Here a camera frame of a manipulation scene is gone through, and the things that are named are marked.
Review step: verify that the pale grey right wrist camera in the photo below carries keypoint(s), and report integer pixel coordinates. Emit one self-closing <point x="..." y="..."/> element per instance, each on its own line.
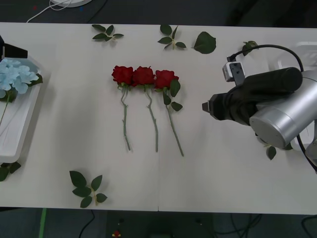
<point x="234" y="72"/>

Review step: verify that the large single green leaf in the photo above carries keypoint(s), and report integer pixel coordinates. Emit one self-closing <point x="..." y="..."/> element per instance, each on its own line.
<point x="204" y="42"/>

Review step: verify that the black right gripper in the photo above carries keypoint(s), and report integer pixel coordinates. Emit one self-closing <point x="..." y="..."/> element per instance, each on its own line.
<point x="223" y="106"/>

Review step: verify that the green leaf twig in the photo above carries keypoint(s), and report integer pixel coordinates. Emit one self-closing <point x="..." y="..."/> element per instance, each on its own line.
<point x="165" y="29"/>
<point x="3" y="173"/>
<point x="271" y="152"/>
<point x="109" y="29"/>
<point x="78" y="179"/>

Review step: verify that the red rose with kinked stem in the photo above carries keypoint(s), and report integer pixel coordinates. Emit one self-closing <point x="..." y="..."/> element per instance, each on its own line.
<point x="122" y="74"/>

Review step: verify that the red and yellow button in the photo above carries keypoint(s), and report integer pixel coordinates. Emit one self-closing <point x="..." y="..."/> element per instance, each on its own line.
<point x="116" y="233"/>

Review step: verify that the white round stand base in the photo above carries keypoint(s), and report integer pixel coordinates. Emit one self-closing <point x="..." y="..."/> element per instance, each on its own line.
<point x="79" y="2"/>

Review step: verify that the pale blue flower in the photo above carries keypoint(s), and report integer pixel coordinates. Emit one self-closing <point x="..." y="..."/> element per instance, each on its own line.
<point x="17" y="74"/>

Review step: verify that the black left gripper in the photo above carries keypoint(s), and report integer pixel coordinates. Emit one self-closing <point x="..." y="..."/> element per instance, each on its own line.
<point x="2" y="49"/>

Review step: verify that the red rose with leafy stem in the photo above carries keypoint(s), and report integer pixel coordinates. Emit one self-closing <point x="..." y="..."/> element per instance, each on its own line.
<point x="163" y="78"/>

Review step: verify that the green tape strip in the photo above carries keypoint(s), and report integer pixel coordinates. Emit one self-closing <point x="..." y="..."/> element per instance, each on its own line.
<point x="43" y="223"/>

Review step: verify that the silver and black right arm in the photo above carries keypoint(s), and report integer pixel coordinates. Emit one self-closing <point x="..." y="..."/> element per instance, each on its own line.
<point x="280" y="121"/>

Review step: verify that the small curled leaf twig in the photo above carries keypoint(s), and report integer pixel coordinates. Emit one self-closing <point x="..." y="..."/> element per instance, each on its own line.
<point x="246" y="49"/>

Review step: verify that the red rose with bare stem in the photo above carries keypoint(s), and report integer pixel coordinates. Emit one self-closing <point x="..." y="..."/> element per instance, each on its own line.
<point x="143" y="75"/>

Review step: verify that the shallow white box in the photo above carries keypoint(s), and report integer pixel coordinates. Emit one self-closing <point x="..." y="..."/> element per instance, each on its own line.
<point x="15" y="138"/>
<point x="307" y="49"/>

